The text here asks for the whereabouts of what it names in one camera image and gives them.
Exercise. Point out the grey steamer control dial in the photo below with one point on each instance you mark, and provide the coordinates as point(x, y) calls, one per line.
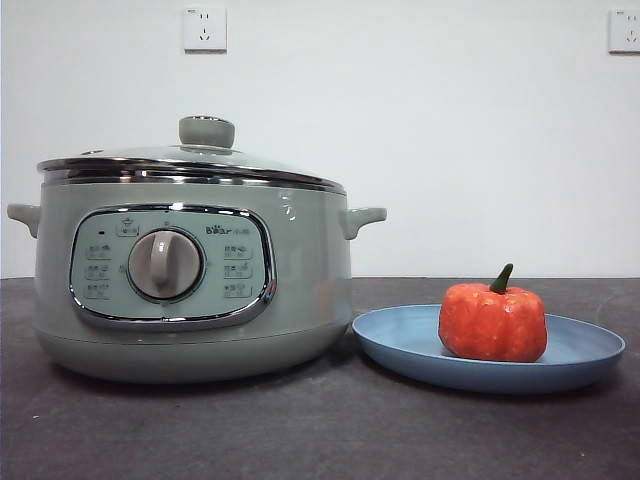
point(165, 267)

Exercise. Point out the steel steamer inner pot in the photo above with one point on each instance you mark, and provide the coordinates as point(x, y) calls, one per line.
point(310, 185)

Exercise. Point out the grey-green electric steamer pot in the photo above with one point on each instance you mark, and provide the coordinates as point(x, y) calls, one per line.
point(300, 280)

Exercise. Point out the orange toy pumpkin green stem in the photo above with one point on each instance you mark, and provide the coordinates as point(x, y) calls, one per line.
point(490, 325)

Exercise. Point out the light blue round plate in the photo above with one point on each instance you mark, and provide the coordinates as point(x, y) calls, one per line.
point(400, 345)

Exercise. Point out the white wall socket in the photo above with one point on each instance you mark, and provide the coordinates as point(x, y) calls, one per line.
point(625, 32)
point(205, 30)

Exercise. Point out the glass lid with grey-green knob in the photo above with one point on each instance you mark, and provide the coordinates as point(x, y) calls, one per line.
point(225, 160)

